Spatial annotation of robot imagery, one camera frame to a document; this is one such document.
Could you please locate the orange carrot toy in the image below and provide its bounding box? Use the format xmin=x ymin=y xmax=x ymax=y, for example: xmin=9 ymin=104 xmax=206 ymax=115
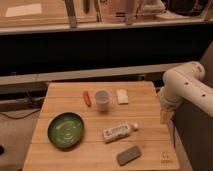
xmin=83 ymin=91 xmax=91 ymax=107

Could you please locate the white ceramic cup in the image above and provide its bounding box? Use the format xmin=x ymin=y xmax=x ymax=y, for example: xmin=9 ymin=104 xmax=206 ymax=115
xmin=95 ymin=90 xmax=109 ymax=112

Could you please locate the white rectangular block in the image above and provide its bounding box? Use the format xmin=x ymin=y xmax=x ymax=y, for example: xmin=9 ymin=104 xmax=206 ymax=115
xmin=116 ymin=89 xmax=129 ymax=105

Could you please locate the white plastic bottle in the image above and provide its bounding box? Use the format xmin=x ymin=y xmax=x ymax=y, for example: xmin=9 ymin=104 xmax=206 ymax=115
xmin=102 ymin=123 xmax=139 ymax=143

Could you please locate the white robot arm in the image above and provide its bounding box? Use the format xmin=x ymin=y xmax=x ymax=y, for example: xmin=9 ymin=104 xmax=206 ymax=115
xmin=158 ymin=61 xmax=213 ymax=124

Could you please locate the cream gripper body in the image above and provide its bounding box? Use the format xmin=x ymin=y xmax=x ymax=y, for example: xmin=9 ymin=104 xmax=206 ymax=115
xmin=160 ymin=101 xmax=175 ymax=124

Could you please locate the black floor cable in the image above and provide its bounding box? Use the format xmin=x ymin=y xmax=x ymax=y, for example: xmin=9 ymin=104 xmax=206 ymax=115
xmin=0 ymin=96 xmax=43 ymax=121

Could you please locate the grey metal post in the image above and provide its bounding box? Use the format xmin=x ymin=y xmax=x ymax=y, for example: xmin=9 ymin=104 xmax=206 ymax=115
xmin=65 ymin=0 xmax=77 ymax=28

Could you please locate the green ceramic bowl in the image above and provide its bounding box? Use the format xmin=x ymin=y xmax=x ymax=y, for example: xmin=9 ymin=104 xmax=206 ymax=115
xmin=47 ymin=112 xmax=84 ymax=149

